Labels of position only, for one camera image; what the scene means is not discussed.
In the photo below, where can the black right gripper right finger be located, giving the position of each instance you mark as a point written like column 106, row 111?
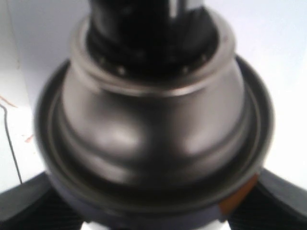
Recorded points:
column 274, row 204

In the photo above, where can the white dotted spray can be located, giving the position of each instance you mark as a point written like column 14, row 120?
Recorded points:
column 154, row 122

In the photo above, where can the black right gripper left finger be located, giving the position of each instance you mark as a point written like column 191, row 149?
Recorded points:
column 35, row 205

